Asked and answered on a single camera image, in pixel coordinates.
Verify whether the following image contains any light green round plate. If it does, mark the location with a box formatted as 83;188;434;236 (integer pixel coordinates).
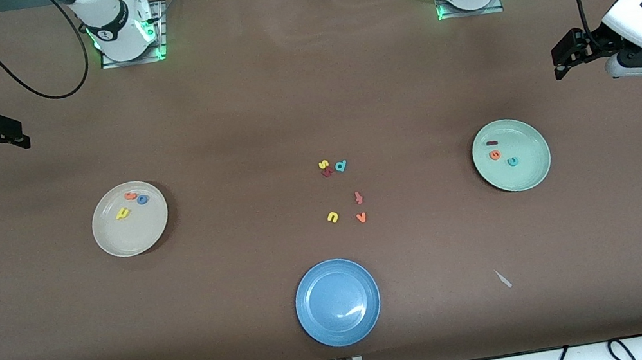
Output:
467;113;556;198

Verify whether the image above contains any black right arm cable loop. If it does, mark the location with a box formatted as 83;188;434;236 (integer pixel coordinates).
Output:
0;0;96;110

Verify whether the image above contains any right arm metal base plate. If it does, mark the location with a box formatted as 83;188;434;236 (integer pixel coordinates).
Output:
92;0;172;71

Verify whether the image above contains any blue round plate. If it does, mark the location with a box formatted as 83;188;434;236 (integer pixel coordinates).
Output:
289;253;387;353

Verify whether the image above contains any brown table cover sheet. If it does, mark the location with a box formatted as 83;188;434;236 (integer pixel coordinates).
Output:
0;0;642;360

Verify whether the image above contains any beige brown round plate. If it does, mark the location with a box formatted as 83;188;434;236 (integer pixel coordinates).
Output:
86;177;175;262

